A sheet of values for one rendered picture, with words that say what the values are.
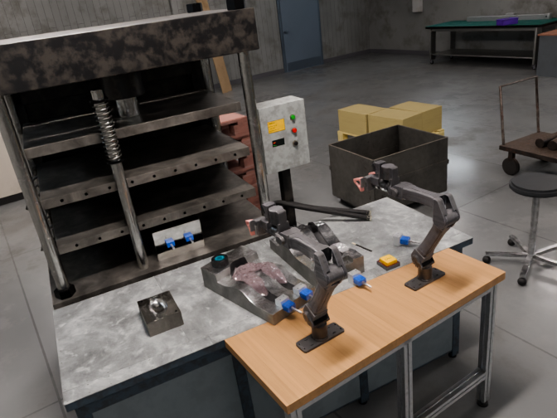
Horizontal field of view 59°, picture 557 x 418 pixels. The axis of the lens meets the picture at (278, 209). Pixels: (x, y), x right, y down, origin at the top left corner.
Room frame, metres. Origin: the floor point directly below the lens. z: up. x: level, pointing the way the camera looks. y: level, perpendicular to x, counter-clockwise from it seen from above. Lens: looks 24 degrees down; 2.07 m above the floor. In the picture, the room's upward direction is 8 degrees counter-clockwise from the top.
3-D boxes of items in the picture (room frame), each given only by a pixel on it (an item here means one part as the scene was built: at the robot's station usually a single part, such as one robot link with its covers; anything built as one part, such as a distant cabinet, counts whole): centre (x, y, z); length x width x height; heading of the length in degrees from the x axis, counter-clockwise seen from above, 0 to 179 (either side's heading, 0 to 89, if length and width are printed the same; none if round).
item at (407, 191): (1.87, -0.61, 1.17); 0.30 x 0.09 x 0.12; 30
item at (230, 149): (2.78, 0.77, 1.27); 1.10 x 0.74 x 0.05; 114
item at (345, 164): (4.47, -1.11, 0.32); 0.92 x 0.76 x 0.64; 118
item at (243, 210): (2.74, 0.75, 0.76); 1.30 x 0.84 x 0.06; 114
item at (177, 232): (2.68, 0.67, 0.87); 0.50 x 0.27 x 0.17; 24
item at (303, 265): (2.17, -0.15, 0.87); 0.50 x 0.26 x 0.14; 24
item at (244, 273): (1.95, 0.14, 0.90); 0.26 x 0.18 x 0.08; 41
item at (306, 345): (1.56, -0.10, 0.84); 0.20 x 0.07 x 0.08; 120
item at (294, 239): (1.57, -0.09, 1.17); 0.30 x 0.09 x 0.12; 30
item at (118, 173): (2.36, 0.77, 1.10); 0.05 x 0.05 x 1.30
